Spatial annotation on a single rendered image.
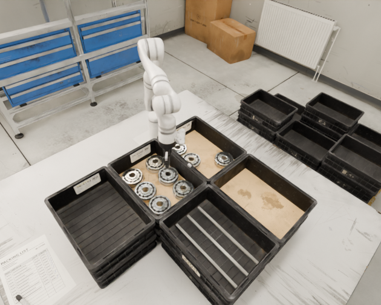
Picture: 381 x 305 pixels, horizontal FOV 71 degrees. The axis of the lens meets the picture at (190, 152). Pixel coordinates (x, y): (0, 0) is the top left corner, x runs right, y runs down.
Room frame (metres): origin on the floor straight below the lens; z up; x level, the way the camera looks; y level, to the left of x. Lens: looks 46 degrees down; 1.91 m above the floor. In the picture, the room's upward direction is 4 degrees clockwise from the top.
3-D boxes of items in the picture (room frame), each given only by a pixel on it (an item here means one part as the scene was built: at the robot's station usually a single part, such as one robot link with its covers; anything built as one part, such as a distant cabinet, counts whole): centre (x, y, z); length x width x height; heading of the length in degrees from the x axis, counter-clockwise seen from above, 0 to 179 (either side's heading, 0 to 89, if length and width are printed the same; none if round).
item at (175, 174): (0.84, 0.10, 0.86); 0.10 x 0.10 x 0.01
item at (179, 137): (0.81, 0.08, 1.17); 0.11 x 0.09 x 0.06; 92
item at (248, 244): (0.51, -0.13, 0.87); 0.40 x 0.30 x 0.11; 46
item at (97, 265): (0.57, 0.36, 0.92); 0.40 x 0.30 x 0.02; 46
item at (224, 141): (1.00, -0.05, 0.87); 0.40 x 0.30 x 0.11; 46
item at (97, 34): (2.77, 0.89, 0.60); 0.72 x 0.03 x 0.56; 137
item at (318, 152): (1.61, -0.93, 0.31); 0.40 x 0.30 x 0.34; 47
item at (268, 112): (1.88, -0.63, 0.37); 0.40 x 0.30 x 0.45; 47
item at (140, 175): (0.81, 0.28, 0.86); 0.10 x 0.10 x 0.01
